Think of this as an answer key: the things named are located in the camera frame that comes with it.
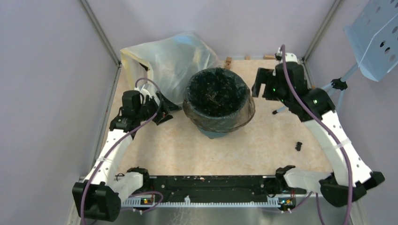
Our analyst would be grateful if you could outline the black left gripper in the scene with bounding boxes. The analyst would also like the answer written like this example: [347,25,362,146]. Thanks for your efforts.
[136,90,182,125]

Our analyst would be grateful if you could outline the teal plastic trash bin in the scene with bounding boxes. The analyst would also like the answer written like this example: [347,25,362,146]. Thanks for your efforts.
[199,128,229,139]

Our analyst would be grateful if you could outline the black plastic trash bag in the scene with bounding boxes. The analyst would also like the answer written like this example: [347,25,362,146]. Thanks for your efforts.
[182,67,256,133]

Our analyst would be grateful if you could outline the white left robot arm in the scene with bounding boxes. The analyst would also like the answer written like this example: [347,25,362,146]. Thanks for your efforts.
[72,89,182,223]

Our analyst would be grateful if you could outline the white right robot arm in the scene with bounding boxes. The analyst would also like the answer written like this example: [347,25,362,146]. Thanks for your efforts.
[252,62,385,207]

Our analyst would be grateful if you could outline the white translucent trash bag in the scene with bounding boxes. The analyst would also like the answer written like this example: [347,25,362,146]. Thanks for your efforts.
[120,32,222,105]

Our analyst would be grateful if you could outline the small black plastic part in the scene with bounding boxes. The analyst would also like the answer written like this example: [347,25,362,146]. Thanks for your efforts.
[295,142,302,151]

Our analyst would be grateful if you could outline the light blue tripod stand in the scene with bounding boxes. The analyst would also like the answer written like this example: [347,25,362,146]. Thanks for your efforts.
[322,63,358,111]

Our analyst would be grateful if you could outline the perforated light blue metal panel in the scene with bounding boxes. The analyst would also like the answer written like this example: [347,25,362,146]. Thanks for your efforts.
[344,0,398,82]

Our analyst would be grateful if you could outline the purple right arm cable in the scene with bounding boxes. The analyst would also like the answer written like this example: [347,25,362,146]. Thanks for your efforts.
[278,44,354,225]

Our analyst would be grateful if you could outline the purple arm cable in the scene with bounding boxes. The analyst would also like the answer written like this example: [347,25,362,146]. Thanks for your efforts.
[278,44,354,225]
[80,77,162,225]

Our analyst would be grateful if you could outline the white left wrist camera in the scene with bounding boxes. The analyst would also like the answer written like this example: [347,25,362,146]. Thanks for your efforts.
[134,87,153,103]

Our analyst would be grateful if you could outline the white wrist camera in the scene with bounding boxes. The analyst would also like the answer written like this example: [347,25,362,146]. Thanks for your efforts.
[134,87,153,103]
[275,52,299,64]

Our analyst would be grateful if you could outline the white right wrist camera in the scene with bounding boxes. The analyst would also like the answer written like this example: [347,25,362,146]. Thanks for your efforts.
[275,52,299,64]

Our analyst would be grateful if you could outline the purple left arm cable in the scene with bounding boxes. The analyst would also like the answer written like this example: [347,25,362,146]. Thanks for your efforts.
[80,77,162,225]

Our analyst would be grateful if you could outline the aluminium frame rails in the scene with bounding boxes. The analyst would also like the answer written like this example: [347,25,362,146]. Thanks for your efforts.
[70,64,119,176]

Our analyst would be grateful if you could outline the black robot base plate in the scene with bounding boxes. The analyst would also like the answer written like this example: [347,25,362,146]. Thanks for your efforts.
[134,175,307,203]

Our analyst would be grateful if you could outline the white slotted cable duct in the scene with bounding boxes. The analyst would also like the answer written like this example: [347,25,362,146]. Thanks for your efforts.
[122,197,296,209]

